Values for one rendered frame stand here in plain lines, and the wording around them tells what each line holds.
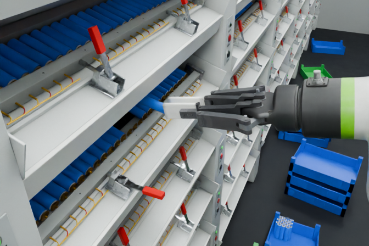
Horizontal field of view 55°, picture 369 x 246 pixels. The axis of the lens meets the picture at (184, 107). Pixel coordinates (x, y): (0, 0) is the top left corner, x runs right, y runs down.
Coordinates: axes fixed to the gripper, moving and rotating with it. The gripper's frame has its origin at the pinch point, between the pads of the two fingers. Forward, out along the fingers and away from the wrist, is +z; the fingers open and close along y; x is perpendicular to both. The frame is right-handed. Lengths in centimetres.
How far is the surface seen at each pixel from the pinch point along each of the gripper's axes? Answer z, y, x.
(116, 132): 11.9, 6.0, 2.0
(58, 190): 12.1, 22.1, 1.9
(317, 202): -13, -91, 105
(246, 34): 5, -66, 8
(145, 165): 6.3, 7.8, 7.6
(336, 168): -22, -104, 93
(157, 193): -0.2, 15.5, 6.6
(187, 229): 13.0, -10.4, 44.3
